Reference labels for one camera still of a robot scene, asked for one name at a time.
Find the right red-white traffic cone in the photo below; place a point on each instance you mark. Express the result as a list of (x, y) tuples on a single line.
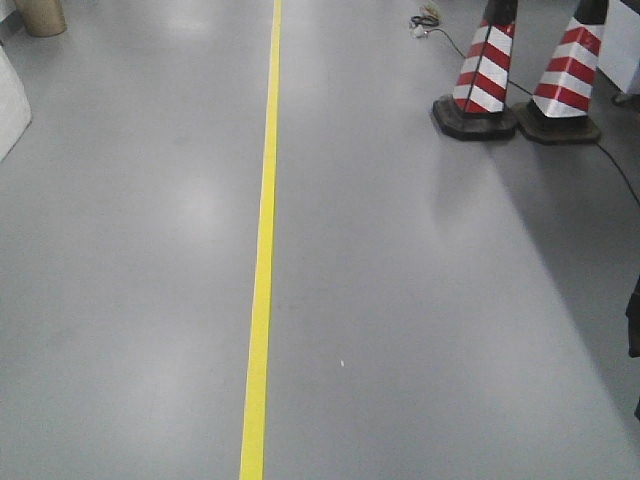
[(558, 110)]

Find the cardboard tube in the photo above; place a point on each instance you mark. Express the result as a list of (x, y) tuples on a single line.
[(42, 18)]

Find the red-white traffic cone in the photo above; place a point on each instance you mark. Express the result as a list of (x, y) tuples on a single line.
[(558, 110), (476, 109)]

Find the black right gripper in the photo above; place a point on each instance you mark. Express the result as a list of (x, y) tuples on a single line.
[(632, 314)]

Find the left red-white traffic cone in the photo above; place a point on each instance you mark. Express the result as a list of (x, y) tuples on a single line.
[(476, 109)]

